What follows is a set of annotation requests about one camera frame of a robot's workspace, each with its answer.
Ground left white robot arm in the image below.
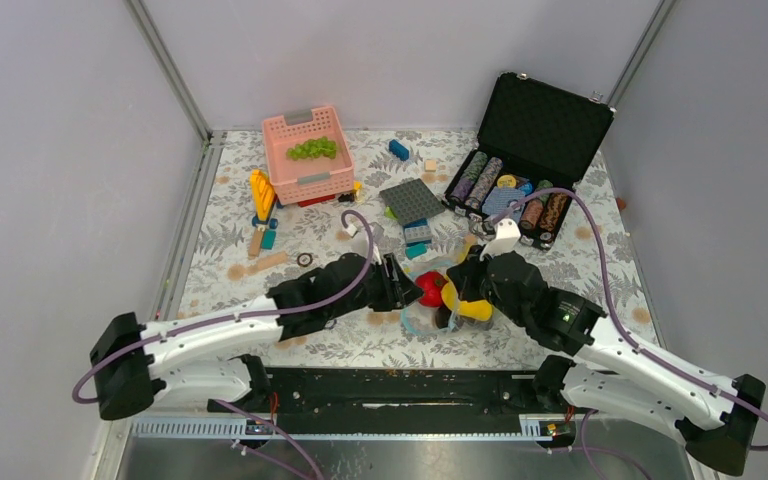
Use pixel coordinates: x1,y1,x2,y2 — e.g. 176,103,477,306
89,253,423,421

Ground teal toy block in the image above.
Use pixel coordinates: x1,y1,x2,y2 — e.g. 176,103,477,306
405,243,428,259

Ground grey lego brick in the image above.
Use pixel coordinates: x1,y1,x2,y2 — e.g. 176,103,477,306
403,219,433,246

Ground green fake grapes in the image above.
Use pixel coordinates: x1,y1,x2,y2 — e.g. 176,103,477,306
286,136,338,161

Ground red toy brick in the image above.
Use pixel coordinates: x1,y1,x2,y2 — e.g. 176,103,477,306
297,194,336,207

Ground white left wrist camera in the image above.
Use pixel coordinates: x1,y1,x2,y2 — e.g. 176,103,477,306
344,222,384,265

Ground red fake apple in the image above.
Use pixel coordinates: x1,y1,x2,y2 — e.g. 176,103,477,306
415,271,448,308

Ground clear zip top bag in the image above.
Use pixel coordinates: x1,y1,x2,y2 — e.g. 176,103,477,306
400,236,494,336

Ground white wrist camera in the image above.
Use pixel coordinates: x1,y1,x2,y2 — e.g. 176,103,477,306
479,218,520,261
344,222,384,265

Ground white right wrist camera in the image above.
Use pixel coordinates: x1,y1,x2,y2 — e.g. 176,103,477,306
479,218,520,261

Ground blue toy brick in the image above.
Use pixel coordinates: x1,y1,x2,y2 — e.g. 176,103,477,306
388,139,410,161

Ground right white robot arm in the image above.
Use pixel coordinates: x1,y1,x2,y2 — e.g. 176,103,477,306
446,250,766,477

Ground wooden plank block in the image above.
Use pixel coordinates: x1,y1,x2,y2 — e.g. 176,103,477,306
254,251,288,271

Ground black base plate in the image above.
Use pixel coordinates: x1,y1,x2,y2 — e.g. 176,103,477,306
232,364,582,435

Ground yellow toy block stack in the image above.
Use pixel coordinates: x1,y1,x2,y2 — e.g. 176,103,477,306
249,169,277,225

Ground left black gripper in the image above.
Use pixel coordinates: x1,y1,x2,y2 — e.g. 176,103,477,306
329,253,425,321

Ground black poker chip case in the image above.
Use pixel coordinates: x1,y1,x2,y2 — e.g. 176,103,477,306
442,72,616,221

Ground pink plastic basket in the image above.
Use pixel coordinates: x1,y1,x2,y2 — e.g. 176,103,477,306
262,106,355,205

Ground yellow fake mango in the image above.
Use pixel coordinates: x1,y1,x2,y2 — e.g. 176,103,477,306
442,283,494,322

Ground grey lego baseplate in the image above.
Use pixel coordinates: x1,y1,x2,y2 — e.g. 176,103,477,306
379,179,445,226

